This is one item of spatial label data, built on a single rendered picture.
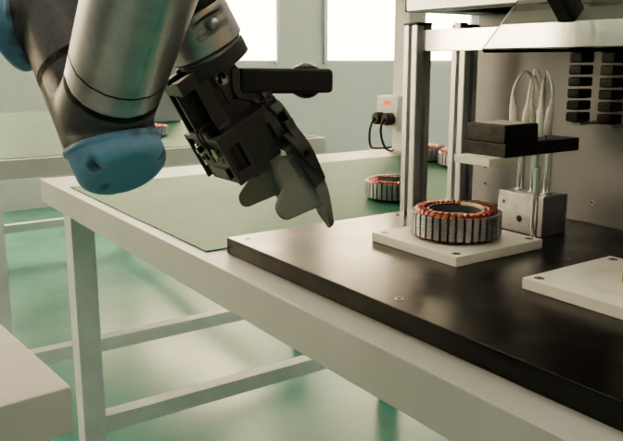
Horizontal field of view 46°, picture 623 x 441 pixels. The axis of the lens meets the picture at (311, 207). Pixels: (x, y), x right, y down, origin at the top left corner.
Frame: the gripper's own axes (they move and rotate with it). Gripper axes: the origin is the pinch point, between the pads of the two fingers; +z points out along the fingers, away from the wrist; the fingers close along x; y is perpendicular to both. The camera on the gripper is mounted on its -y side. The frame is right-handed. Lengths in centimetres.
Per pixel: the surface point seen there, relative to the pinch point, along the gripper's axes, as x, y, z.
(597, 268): 19.2, -17.4, 17.1
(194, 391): -90, 9, 69
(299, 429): -90, -9, 102
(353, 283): 5.9, 2.5, 7.0
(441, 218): 2.6, -13.3, 10.9
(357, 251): -4.2, -4.8, 11.2
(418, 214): -0.8, -12.8, 10.7
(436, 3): -15.1, -39.5, -4.4
